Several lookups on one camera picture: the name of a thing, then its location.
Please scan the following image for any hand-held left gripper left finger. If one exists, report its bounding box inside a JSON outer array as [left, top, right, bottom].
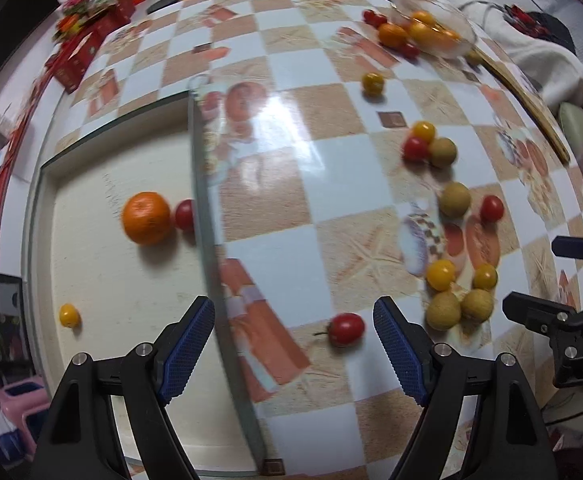
[[31, 296, 215, 480]]

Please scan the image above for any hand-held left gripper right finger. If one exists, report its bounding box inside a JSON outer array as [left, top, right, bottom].
[[374, 296, 557, 480]]

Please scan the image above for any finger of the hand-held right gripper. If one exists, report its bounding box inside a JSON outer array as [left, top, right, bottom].
[[551, 234, 583, 262], [502, 291, 583, 335]]

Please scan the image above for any red cherry tomato with stem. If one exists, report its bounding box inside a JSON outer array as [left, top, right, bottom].
[[314, 312, 367, 348]]

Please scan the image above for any white rectangular tray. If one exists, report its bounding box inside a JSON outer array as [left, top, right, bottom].
[[25, 91, 267, 478]]

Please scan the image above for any tan longan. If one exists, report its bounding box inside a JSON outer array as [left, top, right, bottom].
[[439, 182, 471, 218], [429, 137, 458, 168], [425, 291, 462, 331], [461, 288, 495, 320]]

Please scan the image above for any green cushion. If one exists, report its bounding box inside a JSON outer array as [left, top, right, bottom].
[[557, 101, 583, 143]]

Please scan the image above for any large orange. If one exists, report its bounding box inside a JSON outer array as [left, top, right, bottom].
[[122, 191, 174, 246]]

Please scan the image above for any pink plastic stool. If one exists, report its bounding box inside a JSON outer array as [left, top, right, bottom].
[[0, 377, 52, 453]]

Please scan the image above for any checkered tablecloth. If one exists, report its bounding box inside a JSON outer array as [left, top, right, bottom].
[[51, 0, 583, 478]]

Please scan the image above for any white blanket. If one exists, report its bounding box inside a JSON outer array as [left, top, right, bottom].
[[371, 0, 583, 111]]

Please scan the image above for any black and red cloth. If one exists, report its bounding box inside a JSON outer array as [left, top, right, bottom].
[[504, 4, 578, 56]]

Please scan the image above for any clear glass bowl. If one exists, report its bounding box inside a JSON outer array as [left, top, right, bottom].
[[391, 0, 476, 58]]

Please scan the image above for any small orange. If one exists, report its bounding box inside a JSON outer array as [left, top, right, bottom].
[[377, 23, 408, 51]]

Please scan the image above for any red gift box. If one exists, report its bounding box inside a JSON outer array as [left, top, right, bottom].
[[91, 0, 137, 36], [46, 27, 109, 93]]

